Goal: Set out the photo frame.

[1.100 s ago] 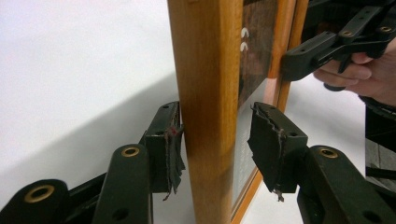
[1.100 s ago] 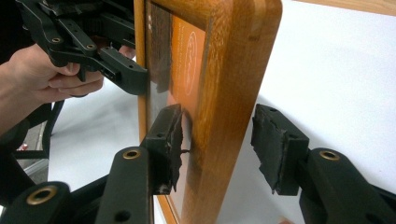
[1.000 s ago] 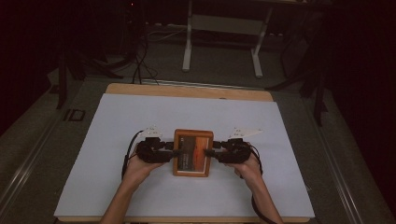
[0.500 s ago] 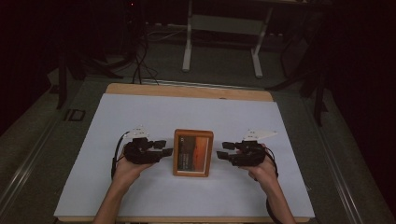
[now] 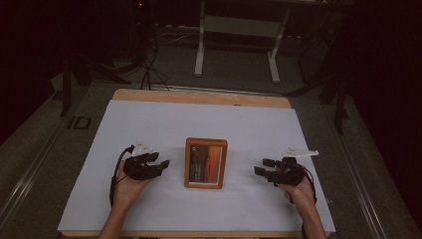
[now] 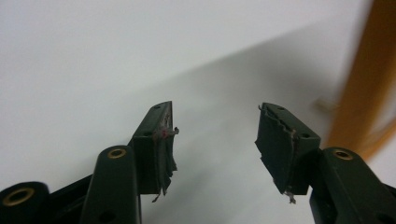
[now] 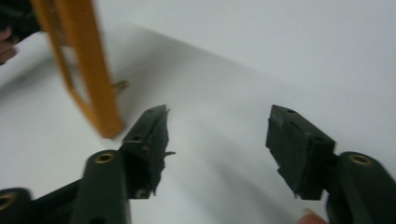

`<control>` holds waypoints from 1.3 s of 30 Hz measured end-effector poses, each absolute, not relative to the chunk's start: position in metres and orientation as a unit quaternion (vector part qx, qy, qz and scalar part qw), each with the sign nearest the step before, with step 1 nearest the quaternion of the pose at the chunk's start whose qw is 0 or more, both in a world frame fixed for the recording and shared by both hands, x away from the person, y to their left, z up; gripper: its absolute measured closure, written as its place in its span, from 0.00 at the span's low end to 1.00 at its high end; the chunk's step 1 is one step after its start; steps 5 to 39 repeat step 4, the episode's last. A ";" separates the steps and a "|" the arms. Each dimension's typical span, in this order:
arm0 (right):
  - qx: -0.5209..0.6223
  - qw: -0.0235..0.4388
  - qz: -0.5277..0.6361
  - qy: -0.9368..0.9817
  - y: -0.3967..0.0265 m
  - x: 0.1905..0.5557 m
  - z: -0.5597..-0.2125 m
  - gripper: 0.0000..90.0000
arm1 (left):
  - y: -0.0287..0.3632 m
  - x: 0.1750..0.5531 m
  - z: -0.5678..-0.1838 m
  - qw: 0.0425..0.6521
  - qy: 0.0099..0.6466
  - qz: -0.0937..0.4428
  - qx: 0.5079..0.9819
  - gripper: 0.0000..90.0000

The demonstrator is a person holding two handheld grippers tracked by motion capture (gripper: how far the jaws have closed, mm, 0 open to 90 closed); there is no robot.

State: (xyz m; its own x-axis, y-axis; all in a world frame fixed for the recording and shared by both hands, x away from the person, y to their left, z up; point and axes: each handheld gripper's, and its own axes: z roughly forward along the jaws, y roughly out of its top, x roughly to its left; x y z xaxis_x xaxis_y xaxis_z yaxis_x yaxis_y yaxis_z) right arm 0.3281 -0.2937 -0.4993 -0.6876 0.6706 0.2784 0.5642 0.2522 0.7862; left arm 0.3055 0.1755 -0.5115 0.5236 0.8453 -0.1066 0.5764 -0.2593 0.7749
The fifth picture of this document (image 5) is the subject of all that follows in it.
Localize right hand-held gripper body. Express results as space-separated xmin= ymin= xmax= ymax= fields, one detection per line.
xmin=272 ymin=146 xmax=319 ymax=187

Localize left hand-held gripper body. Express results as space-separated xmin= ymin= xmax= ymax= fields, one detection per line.
xmin=122 ymin=138 xmax=163 ymax=182

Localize wooden photo frame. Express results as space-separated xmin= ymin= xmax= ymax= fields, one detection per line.
xmin=183 ymin=136 xmax=229 ymax=190

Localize person's left hand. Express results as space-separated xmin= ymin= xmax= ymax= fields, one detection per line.
xmin=112 ymin=160 xmax=155 ymax=211

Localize person's right hand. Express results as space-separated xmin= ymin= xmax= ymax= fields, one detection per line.
xmin=278 ymin=165 xmax=318 ymax=213

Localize white table mat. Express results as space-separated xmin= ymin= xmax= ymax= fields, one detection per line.
xmin=57 ymin=99 xmax=336 ymax=233

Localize wooden table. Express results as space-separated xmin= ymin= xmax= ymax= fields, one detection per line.
xmin=61 ymin=88 xmax=333 ymax=239

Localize black metal stand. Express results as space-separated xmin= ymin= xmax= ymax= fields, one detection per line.
xmin=59 ymin=46 xmax=74 ymax=118
xmin=332 ymin=74 xmax=350 ymax=136

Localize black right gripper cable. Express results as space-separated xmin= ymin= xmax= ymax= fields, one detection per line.
xmin=292 ymin=162 xmax=318 ymax=205

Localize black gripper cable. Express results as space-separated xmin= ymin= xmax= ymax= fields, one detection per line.
xmin=108 ymin=144 xmax=136 ymax=208
xmin=292 ymin=162 xmax=318 ymax=205

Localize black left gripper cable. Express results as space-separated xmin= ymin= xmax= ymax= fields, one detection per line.
xmin=108 ymin=144 xmax=136 ymax=208

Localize metal floor rail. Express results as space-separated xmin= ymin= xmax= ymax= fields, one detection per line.
xmin=322 ymin=105 xmax=390 ymax=239
xmin=0 ymin=122 xmax=66 ymax=230

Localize black floor bracket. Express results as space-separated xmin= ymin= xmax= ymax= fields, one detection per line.
xmin=67 ymin=116 xmax=93 ymax=130

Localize black floor cables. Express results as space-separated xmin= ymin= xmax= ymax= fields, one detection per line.
xmin=139 ymin=31 xmax=171 ymax=92

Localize white metal desk frame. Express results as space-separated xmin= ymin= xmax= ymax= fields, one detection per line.
xmin=193 ymin=0 xmax=294 ymax=85

